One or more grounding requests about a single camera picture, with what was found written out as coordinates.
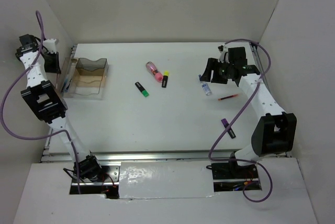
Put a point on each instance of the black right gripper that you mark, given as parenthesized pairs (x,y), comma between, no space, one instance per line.
(213,64)

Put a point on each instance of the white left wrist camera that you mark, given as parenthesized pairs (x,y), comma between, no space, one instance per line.
(51,45)

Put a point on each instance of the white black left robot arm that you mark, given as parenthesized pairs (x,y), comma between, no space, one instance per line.
(48,105)

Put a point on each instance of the red pen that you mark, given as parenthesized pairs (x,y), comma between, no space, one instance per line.
(228,97)

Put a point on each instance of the blue cap spray bottle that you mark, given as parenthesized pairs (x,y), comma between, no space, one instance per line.
(205,86)

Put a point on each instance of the green black highlighter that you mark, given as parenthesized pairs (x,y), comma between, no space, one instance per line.
(142,90)

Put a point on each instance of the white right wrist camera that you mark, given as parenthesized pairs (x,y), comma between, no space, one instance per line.
(224,54)

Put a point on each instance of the amber plastic tray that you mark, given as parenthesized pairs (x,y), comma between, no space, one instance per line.
(87,81)

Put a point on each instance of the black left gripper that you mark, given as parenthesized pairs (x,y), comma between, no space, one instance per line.
(55,68)

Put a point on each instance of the smoky grey plastic tray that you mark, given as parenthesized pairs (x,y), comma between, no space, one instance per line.
(89,67)

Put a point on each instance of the clear plastic tray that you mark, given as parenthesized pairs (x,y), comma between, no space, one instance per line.
(87,93)

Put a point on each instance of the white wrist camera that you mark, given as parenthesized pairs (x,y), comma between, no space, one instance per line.
(51,45)
(224,54)

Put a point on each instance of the pink glue bottle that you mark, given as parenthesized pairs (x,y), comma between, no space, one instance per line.
(154,71)

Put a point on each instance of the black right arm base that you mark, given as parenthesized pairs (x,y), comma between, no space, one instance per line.
(227,168)

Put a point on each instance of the light blue pen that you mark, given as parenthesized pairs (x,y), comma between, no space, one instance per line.
(65,83)

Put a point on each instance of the yellow black highlighter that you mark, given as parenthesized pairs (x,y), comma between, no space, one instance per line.
(165,79)

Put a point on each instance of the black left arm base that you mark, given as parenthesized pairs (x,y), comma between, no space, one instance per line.
(91,170)

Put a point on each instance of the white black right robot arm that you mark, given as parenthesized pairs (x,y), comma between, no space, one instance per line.
(275,130)

